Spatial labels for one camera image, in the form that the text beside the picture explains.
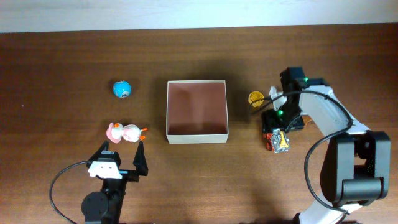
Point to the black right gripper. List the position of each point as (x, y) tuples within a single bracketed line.
[(272, 123)]

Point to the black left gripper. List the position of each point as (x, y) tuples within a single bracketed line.
[(129, 173)]

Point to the grey orange toy car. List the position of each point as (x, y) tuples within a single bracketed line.
[(277, 141)]

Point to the yellow round fan toy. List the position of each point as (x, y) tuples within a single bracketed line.
[(255, 99)]

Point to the white cardboard box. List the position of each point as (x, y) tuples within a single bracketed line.
[(197, 112)]

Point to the brown plush bear toy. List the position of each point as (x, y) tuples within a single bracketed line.
[(306, 120)]

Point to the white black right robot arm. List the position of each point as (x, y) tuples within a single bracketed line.
[(356, 167)]

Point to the white pink duck toy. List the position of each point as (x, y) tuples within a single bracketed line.
[(132, 133)]

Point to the blue ball toy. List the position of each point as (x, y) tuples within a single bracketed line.
[(121, 89)]

